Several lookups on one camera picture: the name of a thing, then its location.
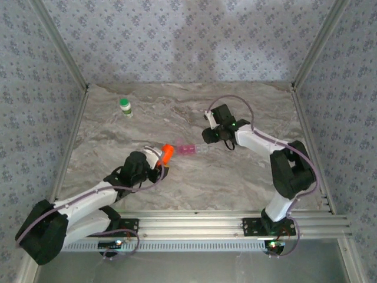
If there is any orange pill bottle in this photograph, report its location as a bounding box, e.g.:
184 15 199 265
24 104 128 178
157 143 177 167

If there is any pink and clear pill organizer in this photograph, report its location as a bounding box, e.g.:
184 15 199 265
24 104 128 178
176 137 211 156

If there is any white bottle with green cap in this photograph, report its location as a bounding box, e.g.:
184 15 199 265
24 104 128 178
119 98 134 119

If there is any small controller board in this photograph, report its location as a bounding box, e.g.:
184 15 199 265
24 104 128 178
264 240 286 251
98 240 123 250

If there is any grey metal panel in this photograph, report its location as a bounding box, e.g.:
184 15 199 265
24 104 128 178
34 250 351 283

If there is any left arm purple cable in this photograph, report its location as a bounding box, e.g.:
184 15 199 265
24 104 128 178
15 146 166 262

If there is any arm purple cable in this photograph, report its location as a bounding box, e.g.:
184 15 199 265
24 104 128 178
15 146 166 262
206 94 319 259

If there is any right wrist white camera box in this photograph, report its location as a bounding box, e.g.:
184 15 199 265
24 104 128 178
203 111 215 130

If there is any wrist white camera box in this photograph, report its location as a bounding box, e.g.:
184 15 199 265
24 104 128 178
143 146 163 169
203 111 215 130

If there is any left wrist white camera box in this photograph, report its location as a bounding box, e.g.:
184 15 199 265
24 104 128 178
143 146 163 169

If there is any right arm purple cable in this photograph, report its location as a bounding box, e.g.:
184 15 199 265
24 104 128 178
206 94 319 259

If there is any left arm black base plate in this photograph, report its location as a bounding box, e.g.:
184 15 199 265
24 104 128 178
88 218 140 238

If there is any aluminium base rail beam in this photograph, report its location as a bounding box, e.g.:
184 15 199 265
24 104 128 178
67 210 353 239

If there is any aluminium table side rail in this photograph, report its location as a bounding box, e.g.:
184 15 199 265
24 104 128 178
290 87 338 215
48 88 91 207

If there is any grey slotted cable duct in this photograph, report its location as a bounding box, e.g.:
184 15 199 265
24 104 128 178
61 240 267 253

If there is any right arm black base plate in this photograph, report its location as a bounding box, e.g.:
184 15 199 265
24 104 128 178
242 217 297 236

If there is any aluminium frame post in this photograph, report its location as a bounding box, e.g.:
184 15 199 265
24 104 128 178
290 0 353 92
29 0 90 92

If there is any aluminium frame leg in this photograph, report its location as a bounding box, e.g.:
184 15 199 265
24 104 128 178
337 235 369 283
16 253 41 283

